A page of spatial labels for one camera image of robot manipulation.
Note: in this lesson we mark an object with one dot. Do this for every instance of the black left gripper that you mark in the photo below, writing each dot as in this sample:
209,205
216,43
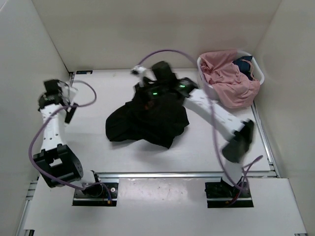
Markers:
69,114

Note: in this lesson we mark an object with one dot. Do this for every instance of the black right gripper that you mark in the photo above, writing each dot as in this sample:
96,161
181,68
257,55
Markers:
140,88

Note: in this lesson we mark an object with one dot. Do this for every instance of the black trousers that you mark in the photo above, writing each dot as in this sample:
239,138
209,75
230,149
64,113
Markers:
155,114

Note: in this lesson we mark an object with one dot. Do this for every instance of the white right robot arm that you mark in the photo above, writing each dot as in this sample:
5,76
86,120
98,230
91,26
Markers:
238,133

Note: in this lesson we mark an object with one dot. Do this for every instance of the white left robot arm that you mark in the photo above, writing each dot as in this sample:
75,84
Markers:
57,163

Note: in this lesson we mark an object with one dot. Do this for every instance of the pink trousers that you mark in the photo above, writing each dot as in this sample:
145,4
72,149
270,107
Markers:
231,81

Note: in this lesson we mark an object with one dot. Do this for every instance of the navy blue garment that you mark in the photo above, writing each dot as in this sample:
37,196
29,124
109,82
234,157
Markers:
245,66

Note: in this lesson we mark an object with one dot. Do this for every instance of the white laundry basket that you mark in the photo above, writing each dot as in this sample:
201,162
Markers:
209,86

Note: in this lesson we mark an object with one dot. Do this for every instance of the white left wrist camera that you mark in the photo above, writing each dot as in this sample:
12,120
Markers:
68,93

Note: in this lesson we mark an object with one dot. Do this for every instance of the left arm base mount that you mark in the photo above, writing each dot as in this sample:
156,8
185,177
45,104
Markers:
98,196

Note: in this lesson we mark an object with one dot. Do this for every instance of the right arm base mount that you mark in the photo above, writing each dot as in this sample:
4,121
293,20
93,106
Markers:
220,195

